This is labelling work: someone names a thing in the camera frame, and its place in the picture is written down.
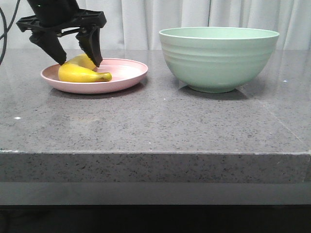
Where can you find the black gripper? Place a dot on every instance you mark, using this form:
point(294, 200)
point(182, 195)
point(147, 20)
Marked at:
point(57, 18)

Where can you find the yellow banana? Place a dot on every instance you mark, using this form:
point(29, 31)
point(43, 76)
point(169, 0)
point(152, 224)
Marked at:
point(80, 69)

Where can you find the pink plate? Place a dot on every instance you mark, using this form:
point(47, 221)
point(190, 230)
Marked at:
point(125, 74)

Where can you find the green ribbed bowl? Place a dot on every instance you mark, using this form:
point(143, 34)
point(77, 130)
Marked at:
point(216, 59)

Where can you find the white curtain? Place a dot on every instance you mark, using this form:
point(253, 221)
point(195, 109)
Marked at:
point(135, 24)

